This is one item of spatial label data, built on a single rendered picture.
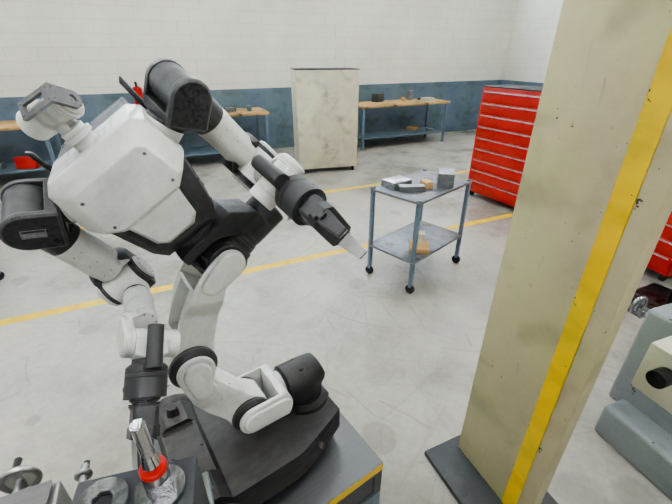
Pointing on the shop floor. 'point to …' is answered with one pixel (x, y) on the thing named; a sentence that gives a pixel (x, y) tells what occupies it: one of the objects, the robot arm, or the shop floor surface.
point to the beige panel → (569, 248)
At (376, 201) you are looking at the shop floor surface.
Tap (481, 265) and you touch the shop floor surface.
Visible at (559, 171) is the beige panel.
